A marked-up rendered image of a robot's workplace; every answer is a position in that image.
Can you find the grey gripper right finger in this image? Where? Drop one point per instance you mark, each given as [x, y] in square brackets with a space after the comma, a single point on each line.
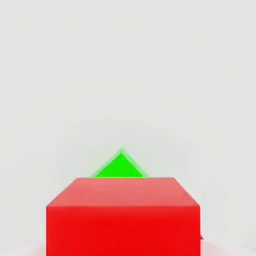
[208, 250]

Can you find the small green cube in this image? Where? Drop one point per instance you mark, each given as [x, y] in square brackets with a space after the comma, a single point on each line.
[120, 167]

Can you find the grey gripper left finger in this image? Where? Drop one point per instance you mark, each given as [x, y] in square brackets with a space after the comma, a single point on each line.
[41, 252]

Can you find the small red cube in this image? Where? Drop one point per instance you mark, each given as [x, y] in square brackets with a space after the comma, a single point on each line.
[123, 226]

